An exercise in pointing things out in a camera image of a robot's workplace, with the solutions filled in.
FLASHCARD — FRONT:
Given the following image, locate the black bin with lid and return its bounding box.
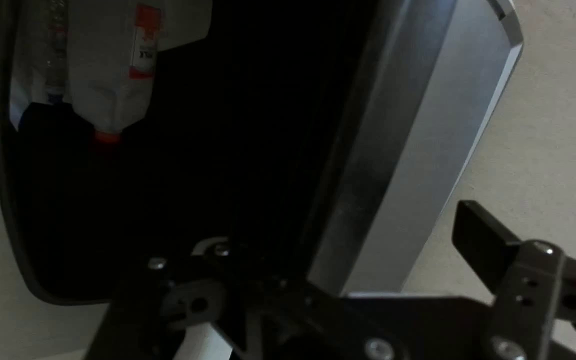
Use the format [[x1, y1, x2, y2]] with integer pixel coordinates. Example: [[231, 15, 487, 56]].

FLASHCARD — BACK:
[[0, 0, 522, 307]]

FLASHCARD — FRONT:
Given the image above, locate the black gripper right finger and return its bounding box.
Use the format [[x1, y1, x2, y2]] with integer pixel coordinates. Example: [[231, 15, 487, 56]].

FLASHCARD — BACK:
[[452, 201, 576, 360]]

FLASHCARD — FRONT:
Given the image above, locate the white plastic trash bag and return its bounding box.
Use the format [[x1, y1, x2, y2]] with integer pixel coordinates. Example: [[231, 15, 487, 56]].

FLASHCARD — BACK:
[[10, 0, 215, 143]]

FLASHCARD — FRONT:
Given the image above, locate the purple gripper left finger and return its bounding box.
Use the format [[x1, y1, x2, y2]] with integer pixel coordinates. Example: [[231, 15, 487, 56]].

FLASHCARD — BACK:
[[85, 237, 371, 360]]

